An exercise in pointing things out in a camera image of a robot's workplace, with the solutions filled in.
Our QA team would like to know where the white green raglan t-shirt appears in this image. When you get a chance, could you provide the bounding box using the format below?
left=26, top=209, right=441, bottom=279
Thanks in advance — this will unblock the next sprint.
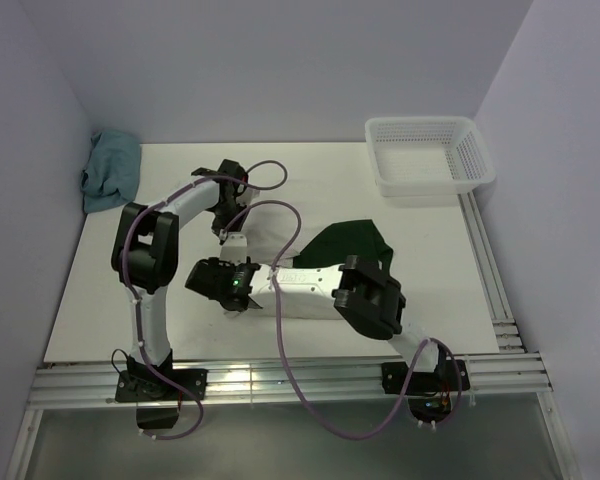
left=249, top=220, right=405, bottom=321

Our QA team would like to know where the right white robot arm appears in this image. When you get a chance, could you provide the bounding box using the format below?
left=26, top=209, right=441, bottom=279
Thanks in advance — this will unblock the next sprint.
left=185, top=255, right=448, bottom=390

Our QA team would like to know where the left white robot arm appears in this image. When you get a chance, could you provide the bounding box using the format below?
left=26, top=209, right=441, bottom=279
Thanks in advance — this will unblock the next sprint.
left=111, top=159, right=250, bottom=399

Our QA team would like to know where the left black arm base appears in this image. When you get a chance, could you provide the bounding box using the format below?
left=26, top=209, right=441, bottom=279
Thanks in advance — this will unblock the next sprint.
left=115, top=355, right=208, bottom=431

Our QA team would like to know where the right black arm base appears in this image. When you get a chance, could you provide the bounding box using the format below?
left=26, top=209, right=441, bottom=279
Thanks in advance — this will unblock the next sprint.
left=381, top=359, right=471, bottom=423

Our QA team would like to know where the crumpled light blue t-shirt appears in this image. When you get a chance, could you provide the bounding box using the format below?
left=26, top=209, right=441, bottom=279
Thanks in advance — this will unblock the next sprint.
left=80, top=129, right=142, bottom=214

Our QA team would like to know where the white plastic perforated basket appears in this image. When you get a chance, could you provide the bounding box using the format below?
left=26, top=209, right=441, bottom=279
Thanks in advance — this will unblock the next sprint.
left=365, top=116, right=496, bottom=198

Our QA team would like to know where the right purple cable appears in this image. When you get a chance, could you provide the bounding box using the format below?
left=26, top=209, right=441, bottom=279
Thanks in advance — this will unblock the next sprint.
left=219, top=199, right=463, bottom=442

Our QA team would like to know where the purple cable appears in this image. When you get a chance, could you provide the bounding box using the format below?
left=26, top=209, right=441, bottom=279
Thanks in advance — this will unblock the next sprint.
left=219, top=199, right=463, bottom=442
left=121, top=160, right=289, bottom=443

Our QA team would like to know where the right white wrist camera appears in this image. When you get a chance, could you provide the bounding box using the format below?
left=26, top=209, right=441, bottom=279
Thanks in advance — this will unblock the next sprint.
left=219, top=232, right=248, bottom=265

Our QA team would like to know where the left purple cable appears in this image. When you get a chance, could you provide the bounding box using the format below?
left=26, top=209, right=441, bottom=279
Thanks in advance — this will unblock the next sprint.
left=121, top=160, right=289, bottom=443

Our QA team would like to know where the aluminium rail frame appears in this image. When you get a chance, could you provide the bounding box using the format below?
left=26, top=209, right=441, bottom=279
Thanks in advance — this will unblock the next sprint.
left=6, top=194, right=581, bottom=479

